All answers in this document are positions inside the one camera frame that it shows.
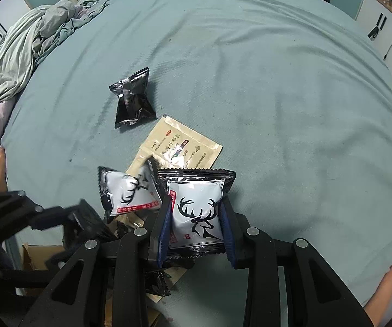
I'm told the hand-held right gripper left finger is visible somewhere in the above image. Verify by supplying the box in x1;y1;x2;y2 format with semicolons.
19;198;174;327

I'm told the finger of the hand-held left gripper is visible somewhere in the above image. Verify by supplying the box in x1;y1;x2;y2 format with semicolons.
0;191;81;242
0;243;81;288

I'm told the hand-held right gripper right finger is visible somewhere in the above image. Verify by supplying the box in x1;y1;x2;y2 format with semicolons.
216;199;375;327

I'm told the brown cardboard box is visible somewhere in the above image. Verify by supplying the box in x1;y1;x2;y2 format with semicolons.
20;243;164;327

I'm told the white deer print snack packet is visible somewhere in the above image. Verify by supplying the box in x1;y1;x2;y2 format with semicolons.
97;158;164;217
157;168;236;260

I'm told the black foil snack packet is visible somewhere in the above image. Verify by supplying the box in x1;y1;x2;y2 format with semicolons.
141;268;171;297
109;67;158;129

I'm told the teal bed sheet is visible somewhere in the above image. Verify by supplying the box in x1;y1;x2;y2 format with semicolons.
0;0;392;327

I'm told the person's right foot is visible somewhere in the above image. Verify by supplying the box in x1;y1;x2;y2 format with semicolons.
364;250;392;319

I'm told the grey-green crumpled quilt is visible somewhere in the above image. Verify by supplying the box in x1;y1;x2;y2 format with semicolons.
0;0;110;120

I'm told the white wardrobe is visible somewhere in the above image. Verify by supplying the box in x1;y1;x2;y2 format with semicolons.
0;0;33;75

